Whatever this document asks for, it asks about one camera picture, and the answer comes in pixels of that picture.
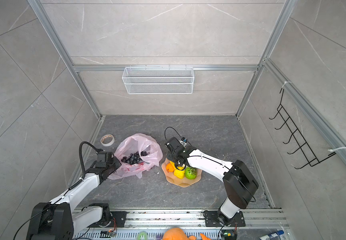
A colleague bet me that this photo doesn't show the orange fake fruit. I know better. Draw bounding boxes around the orange fake fruit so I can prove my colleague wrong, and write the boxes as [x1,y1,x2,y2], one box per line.
[165,163,176,173]

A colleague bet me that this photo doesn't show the yellow fake lemon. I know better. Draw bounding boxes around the yellow fake lemon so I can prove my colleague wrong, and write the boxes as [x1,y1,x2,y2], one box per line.
[174,169,186,179]

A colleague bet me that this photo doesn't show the green fake fruit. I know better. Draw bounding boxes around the green fake fruit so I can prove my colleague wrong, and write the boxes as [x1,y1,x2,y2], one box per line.
[185,167,198,180]

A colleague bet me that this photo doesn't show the black fake grapes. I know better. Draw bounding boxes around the black fake grapes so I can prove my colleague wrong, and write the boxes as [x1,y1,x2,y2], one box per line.
[121,151,148,165]

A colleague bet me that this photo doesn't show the pink scalloped bowl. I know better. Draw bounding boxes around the pink scalloped bowl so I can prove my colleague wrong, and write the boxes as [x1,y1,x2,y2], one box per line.
[161,159,202,188]

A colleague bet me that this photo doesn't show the pink plastic bag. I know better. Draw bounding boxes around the pink plastic bag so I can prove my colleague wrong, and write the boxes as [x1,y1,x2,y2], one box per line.
[108,134,163,180]

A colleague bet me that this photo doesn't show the yellow fake banana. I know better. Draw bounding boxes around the yellow fake banana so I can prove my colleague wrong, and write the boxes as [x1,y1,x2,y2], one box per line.
[170,161,177,169]

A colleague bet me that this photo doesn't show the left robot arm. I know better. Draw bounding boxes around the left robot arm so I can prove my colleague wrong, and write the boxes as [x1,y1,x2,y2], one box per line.
[26,151,121,240]

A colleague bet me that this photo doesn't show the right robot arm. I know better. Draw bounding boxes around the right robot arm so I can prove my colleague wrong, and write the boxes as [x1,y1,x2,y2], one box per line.
[165,137,259,225]

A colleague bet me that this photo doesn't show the masking tape roll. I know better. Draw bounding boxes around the masking tape roll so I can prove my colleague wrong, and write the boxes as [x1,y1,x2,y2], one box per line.
[100,134,115,147]

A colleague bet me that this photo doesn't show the green tape roll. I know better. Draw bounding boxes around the green tape roll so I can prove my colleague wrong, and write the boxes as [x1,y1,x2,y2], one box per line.
[136,231,148,240]

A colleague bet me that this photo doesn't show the orange plush toy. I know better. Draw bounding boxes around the orange plush toy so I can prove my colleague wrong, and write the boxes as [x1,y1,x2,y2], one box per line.
[162,228,198,240]

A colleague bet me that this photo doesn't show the blue white tube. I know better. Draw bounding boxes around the blue white tube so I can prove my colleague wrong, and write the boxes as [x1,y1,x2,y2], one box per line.
[259,230,285,240]

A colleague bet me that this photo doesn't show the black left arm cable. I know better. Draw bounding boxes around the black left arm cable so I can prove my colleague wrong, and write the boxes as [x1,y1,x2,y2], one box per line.
[79,141,103,179]

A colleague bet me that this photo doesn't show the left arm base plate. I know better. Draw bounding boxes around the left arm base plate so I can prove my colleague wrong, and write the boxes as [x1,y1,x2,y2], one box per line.
[98,211,127,228]

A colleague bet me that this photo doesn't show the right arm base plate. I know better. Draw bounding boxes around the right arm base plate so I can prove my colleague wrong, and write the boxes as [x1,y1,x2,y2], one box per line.
[203,210,246,227]

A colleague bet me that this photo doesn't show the white wire mesh basket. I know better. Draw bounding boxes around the white wire mesh basket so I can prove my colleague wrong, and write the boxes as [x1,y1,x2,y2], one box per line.
[122,67,195,95]

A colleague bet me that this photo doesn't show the black wire hook rack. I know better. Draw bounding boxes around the black wire hook rack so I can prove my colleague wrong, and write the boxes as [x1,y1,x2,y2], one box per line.
[269,89,336,170]

